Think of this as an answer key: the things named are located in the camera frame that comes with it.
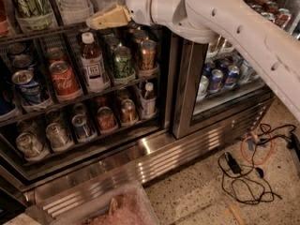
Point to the iced tea bottle white cap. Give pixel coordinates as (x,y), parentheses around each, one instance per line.
(93,67)

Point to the tea bottle behind door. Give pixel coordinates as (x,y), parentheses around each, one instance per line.
(245,72)

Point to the silver can bottom shelf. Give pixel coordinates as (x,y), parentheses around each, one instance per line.
(59,137)

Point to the pink bubble wrap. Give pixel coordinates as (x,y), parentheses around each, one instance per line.
(125,209)

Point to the small tea bottle lower shelf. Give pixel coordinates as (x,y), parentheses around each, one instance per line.
(148,100)

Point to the green-white can bottom left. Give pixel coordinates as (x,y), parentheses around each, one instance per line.
(31,146)

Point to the red Coca-Cola can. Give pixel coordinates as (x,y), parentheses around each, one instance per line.
(66,86)

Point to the red can bottom shelf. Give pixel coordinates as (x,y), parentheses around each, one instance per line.
(106,120)

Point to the stainless steel glass-door fridge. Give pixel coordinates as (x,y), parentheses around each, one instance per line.
(141,151)

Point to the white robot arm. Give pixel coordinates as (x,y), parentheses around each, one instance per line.
(271,51)

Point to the clear plastic bin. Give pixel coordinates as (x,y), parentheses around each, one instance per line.
(76,209)

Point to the blue Pepsi can behind door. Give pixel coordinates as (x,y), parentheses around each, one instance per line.
(215,80)

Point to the gold soda can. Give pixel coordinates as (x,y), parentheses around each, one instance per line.
(147,58)

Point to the blue can bottom shelf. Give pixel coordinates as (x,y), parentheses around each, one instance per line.
(83,128)

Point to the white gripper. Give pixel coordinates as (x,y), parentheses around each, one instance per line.
(139,2)

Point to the green tall can top shelf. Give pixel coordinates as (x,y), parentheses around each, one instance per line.
(34,15)

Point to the gold can bottom shelf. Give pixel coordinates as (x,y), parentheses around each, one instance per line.
(129,115)

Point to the fridge glass door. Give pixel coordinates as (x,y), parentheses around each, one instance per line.
(227,113)

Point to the blue Pepsi can middle shelf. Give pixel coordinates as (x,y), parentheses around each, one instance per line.
(34,96)

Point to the green soda can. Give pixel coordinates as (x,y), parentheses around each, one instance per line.
(123,71)

